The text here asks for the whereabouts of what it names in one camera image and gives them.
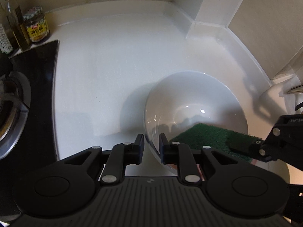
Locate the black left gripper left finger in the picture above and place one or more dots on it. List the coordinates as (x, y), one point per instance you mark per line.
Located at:
(119, 157)

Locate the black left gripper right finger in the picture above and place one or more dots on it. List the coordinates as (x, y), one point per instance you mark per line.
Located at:
(181, 156)

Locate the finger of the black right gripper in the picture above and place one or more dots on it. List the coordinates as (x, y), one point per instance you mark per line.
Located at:
(284, 142)

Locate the pink green scrub sponge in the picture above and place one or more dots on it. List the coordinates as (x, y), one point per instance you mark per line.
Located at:
(218, 138)

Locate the white ceramic bowl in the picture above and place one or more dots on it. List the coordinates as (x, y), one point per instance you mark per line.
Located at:
(183, 99)

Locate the metal pot rim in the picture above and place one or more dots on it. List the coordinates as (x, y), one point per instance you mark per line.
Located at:
(296, 90)

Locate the black glass gas stove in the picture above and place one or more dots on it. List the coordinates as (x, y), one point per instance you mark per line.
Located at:
(27, 105)

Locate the clear bottle white label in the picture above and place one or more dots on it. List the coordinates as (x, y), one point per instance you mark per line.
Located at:
(9, 45)

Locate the yellow label sauce jar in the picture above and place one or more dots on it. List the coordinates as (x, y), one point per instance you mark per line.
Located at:
(36, 25)

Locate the dark oil bottle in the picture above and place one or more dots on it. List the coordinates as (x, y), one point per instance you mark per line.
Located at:
(15, 18)

